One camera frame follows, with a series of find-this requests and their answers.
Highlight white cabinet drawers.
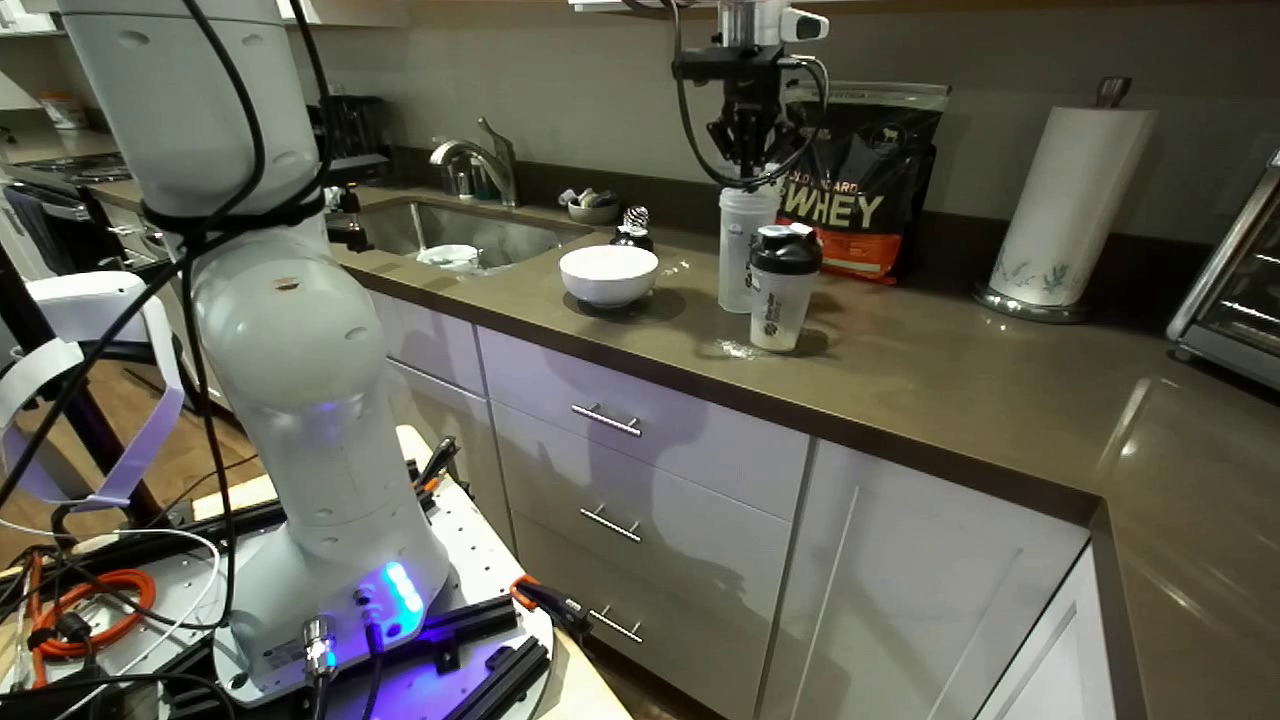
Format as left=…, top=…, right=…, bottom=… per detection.
left=378, top=295, right=808, bottom=720

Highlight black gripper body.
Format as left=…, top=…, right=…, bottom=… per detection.
left=710, top=48, right=793, bottom=169

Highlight white ceramic bowl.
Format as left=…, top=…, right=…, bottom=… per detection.
left=560, top=244, right=659, bottom=307

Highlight orange cable coil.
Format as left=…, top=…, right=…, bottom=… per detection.
left=28, top=569, right=159, bottom=667

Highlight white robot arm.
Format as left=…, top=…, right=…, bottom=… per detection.
left=54, top=0, right=452, bottom=709

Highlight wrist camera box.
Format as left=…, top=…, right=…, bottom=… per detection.
left=720, top=0, right=830, bottom=48

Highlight silver toaster oven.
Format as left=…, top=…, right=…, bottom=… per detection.
left=1170, top=154, right=1280, bottom=392

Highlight white paper towel roll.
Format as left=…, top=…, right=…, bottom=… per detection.
left=981, top=78, right=1158, bottom=322

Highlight stainless steel sink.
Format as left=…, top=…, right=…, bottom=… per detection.
left=362, top=200, right=569, bottom=274

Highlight open clear plastic cup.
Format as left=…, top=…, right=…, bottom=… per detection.
left=718, top=183, right=782, bottom=311

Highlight chrome kitchen faucet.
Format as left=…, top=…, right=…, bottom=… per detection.
left=429, top=126, right=517, bottom=204

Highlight shaker bottle with black lid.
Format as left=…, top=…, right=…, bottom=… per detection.
left=749, top=223, right=826, bottom=353

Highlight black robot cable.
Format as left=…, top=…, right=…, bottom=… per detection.
left=666, top=0, right=834, bottom=191

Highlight black whey protein bag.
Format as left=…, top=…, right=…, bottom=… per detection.
left=782, top=79, right=951, bottom=284

